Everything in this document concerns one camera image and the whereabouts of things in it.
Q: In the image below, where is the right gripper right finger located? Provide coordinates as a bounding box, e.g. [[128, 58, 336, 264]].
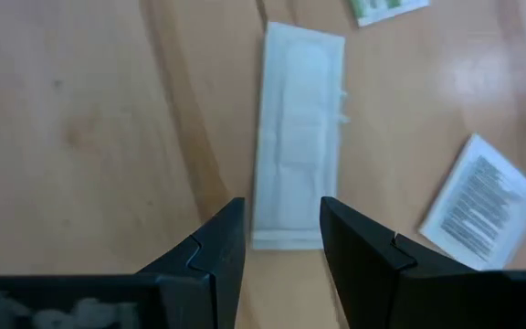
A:
[[320, 196, 526, 329]]

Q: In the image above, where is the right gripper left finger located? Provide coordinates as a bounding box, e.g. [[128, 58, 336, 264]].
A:
[[0, 196, 247, 329]]

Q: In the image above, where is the white plain bandage wrapper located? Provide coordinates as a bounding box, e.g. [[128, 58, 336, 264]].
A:
[[251, 20, 351, 251]]

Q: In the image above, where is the green striped bandage wrapper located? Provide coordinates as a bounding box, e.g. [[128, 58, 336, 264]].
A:
[[347, 0, 431, 27]]

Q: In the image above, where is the square printed antiseptic wipe packet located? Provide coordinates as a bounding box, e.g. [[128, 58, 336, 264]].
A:
[[417, 133, 526, 271]]

